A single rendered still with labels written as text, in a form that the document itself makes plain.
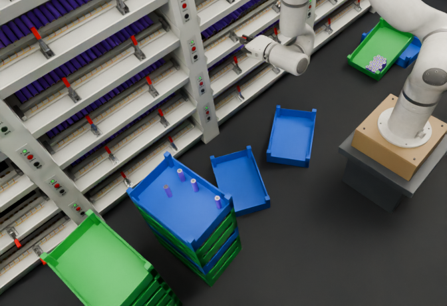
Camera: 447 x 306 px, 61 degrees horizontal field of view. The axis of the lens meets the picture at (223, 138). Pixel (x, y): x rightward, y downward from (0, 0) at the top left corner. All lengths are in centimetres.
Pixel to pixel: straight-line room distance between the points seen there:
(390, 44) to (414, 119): 97
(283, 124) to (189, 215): 87
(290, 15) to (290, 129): 80
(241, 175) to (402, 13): 101
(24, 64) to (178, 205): 65
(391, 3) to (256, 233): 103
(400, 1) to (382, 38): 119
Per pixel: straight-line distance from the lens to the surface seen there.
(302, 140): 194
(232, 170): 185
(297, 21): 134
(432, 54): 124
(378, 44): 238
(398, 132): 152
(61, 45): 126
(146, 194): 139
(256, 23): 179
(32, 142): 138
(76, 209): 169
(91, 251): 137
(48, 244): 182
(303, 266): 166
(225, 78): 182
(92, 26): 129
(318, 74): 226
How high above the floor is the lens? 158
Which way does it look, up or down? 53 degrees down
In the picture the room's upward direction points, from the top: 10 degrees counter-clockwise
